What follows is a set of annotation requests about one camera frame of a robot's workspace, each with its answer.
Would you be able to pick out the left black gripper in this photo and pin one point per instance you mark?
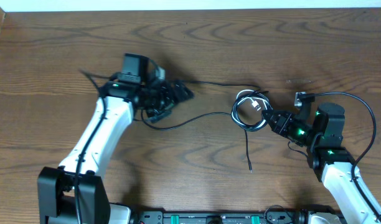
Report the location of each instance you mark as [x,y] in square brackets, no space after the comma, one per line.
[171,98]

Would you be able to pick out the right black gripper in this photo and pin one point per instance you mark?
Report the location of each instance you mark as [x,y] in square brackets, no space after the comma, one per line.
[286,117]

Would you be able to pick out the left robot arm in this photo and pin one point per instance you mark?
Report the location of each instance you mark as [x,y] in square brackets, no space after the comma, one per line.
[74,192]

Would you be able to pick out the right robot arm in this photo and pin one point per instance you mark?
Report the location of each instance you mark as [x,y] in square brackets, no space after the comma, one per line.
[332,163]

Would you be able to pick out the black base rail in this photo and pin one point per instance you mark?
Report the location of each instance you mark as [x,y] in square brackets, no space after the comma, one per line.
[273,214]

